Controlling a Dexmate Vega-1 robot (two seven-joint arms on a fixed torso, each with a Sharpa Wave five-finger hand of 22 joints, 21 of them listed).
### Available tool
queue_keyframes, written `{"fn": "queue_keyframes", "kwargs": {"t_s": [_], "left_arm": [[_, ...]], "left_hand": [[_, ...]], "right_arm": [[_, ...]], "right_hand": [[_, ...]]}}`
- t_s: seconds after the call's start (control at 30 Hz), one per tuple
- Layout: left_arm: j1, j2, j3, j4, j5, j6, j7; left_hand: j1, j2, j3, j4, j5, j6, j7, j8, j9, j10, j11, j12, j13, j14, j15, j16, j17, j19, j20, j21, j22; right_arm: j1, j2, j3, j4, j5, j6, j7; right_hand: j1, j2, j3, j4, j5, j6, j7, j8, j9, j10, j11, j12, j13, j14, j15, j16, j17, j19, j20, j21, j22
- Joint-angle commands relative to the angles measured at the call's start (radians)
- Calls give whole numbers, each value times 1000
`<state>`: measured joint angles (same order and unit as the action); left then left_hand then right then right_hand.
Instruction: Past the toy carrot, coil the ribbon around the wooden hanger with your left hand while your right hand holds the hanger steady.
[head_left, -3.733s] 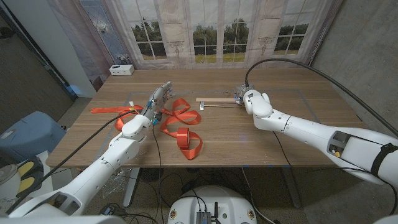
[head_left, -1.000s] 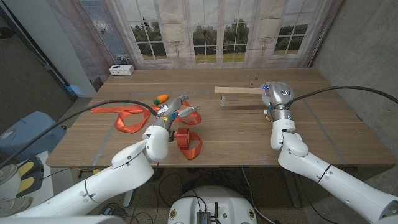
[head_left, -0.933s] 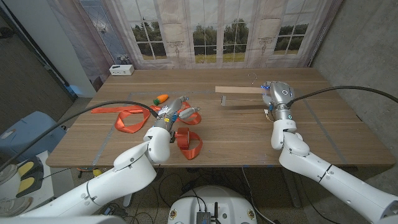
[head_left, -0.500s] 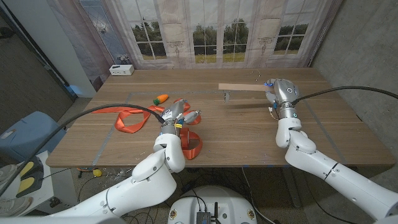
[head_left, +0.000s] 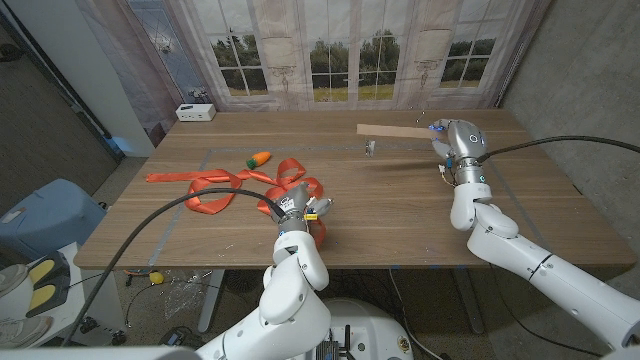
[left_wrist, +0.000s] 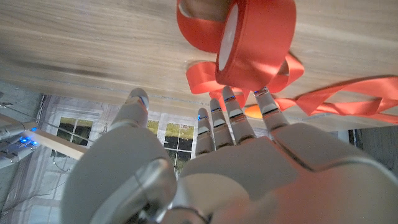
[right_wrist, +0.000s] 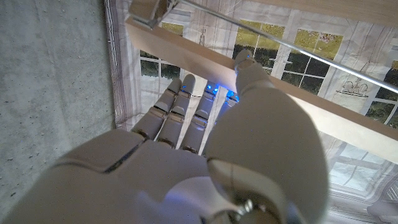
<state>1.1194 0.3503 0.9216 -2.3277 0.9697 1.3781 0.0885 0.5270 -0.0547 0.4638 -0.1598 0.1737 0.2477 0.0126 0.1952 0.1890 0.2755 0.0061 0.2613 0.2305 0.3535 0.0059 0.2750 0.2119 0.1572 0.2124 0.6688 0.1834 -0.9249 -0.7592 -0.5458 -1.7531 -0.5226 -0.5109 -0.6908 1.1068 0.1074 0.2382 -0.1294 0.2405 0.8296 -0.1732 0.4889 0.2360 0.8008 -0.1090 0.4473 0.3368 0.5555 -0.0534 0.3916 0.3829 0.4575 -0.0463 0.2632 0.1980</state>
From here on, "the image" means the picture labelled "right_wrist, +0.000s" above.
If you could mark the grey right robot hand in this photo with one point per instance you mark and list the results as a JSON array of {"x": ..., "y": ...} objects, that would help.
[{"x": 186, "y": 174}]

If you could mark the wooden hanger with metal clips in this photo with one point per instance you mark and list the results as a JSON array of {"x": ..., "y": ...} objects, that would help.
[{"x": 186, "y": 56}]

